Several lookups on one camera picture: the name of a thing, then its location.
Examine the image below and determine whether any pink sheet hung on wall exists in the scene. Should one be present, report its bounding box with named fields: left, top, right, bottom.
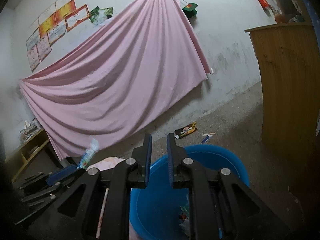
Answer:
left=20, top=0, right=212, bottom=159

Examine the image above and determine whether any blue plastic basin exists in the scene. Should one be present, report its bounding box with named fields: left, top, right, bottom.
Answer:
left=130, top=145, right=249, bottom=239

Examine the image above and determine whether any green cap on wall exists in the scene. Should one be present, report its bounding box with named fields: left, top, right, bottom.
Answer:
left=182, top=3, right=198, bottom=19

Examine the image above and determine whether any dark blue patterned curtain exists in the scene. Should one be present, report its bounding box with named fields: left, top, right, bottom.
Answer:
left=292, top=0, right=320, bottom=30

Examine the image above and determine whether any black orange wrapper on floor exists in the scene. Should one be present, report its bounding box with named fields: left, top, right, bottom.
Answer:
left=175, top=122, right=197, bottom=139

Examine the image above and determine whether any wooden cabinet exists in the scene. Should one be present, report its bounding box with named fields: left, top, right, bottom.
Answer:
left=246, top=23, right=319, bottom=158

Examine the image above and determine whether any floral pink quilt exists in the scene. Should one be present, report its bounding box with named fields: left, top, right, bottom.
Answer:
left=87, top=157, right=124, bottom=171

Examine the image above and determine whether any stack of books on shelf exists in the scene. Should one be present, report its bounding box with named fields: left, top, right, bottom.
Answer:
left=20, top=118, right=42, bottom=143

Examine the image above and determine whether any wooden shelf desk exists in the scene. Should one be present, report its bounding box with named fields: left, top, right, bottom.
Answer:
left=5, top=128, right=49, bottom=183

